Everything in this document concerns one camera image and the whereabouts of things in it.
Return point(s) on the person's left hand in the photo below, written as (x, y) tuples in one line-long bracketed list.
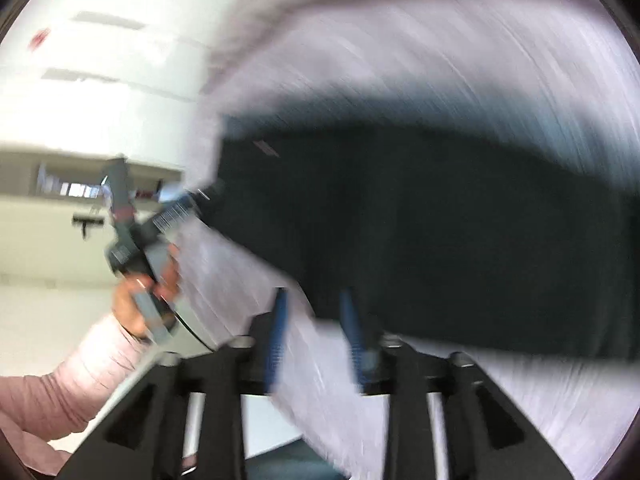
[(144, 296)]

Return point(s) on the pink sleeved left forearm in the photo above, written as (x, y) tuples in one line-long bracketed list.
[(36, 410)]

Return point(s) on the lavender bed blanket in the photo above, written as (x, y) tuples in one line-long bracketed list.
[(560, 77)]

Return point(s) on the dark black pants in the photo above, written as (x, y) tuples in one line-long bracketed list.
[(436, 233)]

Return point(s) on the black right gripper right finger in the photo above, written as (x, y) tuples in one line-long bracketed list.
[(446, 418)]

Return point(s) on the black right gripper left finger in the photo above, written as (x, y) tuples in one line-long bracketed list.
[(142, 437)]

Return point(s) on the white wardrobe with drawers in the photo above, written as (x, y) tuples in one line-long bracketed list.
[(106, 77)]

